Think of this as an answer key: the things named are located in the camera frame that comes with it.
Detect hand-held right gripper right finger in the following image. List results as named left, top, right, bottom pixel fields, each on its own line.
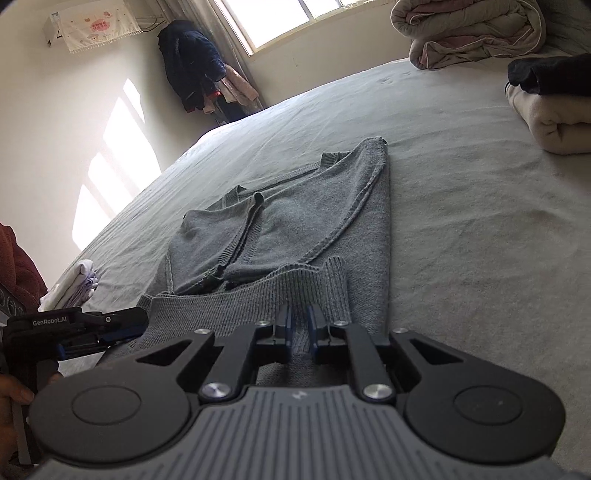
left=307, top=304, right=462, bottom=403

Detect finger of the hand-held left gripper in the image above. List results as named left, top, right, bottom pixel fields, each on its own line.
left=76, top=308, right=149, bottom=337
left=55, top=325, right=147, bottom=360

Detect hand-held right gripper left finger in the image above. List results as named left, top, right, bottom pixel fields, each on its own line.
left=137, top=305, right=294, bottom=403

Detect grey knit sweater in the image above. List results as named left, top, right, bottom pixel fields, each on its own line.
left=113, top=136, right=393, bottom=388

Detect person's left forearm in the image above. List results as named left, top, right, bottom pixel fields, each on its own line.
left=0, top=222, right=49, bottom=315

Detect stack of white folded clothes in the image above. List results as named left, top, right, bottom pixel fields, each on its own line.
left=38, top=259, right=100, bottom=312

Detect hanging pink clothes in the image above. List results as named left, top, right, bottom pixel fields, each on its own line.
left=203, top=65, right=260, bottom=114

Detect person's left hand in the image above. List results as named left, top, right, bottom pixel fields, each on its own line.
left=0, top=375, right=37, bottom=462

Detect grey bed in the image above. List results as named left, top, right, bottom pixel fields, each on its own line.
left=51, top=58, right=591, bottom=472

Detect grey lace curtain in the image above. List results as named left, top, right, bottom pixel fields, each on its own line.
left=157, top=0, right=266, bottom=112

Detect beige folded garment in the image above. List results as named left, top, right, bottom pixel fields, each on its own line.
left=505, top=83, right=591, bottom=155

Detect folded grey pink comforter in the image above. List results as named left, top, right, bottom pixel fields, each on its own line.
left=390, top=0, right=548, bottom=70

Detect black folded garment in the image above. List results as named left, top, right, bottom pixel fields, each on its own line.
left=507, top=54, right=591, bottom=97

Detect grey quilted headboard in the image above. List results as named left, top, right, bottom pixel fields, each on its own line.
left=540, top=0, right=591, bottom=61

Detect covered wall air conditioner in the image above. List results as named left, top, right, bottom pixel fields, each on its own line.
left=42, top=0, right=141, bottom=55

